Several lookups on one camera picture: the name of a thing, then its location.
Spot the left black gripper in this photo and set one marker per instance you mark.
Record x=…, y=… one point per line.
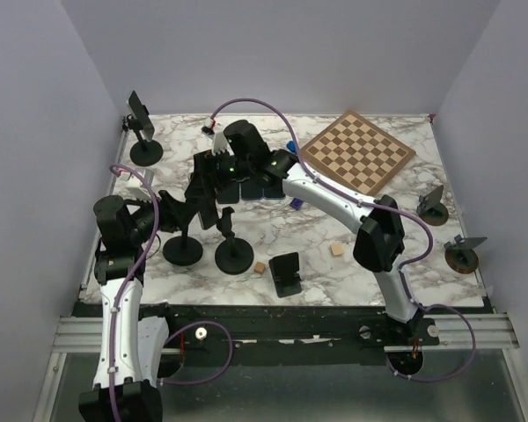
x=174, y=213

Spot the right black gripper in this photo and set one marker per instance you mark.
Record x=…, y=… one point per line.
x=204, y=163

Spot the round stand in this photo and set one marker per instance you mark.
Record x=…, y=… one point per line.
x=460, y=254
x=181, y=250
x=431, y=209
x=143, y=153
x=233, y=255

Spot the black phone blue edge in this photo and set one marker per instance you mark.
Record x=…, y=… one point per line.
x=274, y=193

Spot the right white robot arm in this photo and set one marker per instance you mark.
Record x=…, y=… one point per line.
x=239, y=154

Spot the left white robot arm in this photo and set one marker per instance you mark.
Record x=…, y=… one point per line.
x=124, y=386

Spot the black folding phone stand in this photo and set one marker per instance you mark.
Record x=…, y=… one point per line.
x=285, y=274

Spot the purple lego brick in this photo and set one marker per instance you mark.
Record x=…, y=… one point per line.
x=296, y=203

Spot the brown wooden cube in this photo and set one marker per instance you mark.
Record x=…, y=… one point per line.
x=259, y=268

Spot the blue plastic cap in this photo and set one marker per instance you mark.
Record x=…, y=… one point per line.
x=291, y=147

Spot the light wooden cube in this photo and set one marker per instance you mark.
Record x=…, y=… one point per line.
x=337, y=249

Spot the wooden chessboard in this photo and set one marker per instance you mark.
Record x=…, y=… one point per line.
x=356, y=153

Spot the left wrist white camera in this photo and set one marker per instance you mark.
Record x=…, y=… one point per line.
x=134, y=185

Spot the aluminium extrusion rail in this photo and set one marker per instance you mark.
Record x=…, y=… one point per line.
x=489, y=331

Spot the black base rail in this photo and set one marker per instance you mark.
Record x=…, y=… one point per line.
x=222, y=336

